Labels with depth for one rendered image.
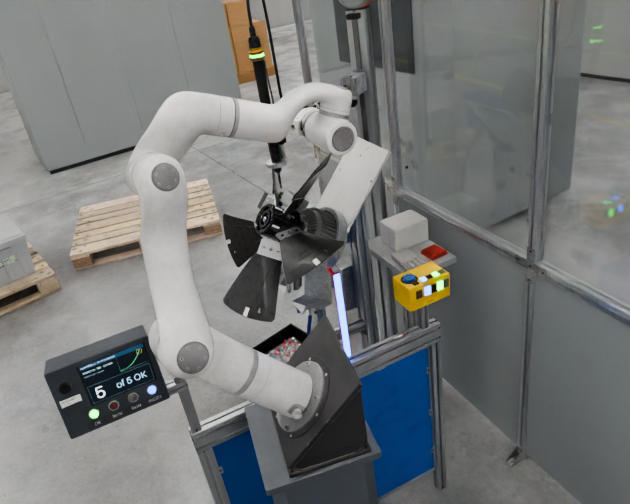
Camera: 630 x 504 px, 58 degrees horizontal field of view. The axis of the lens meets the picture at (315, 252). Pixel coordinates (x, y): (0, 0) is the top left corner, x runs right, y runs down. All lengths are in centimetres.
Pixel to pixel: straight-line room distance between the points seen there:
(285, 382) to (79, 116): 619
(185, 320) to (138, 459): 184
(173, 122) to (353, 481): 100
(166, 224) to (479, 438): 196
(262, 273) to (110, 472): 141
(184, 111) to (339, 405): 76
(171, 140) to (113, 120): 616
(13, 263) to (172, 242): 349
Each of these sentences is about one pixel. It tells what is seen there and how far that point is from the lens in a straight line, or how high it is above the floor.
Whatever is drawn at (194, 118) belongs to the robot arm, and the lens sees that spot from 129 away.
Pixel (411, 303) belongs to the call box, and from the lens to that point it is 187.
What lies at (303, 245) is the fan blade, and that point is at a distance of 191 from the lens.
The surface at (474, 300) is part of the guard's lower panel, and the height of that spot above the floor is 66.
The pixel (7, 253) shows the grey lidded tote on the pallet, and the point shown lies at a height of 38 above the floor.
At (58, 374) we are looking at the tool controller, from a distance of 157.
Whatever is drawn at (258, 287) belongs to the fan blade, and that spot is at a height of 101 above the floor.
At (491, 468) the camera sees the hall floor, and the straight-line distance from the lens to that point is 272.
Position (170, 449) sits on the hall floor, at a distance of 304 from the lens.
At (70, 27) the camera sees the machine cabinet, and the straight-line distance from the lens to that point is 727.
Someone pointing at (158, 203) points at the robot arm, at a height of 166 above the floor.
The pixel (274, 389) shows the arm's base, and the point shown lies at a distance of 143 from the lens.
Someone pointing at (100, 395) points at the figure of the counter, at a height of 115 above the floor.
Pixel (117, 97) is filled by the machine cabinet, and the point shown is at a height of 67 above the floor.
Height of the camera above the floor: 211
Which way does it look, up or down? 29 degrees down
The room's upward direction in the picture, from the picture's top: 9 degrees counter-clockwise
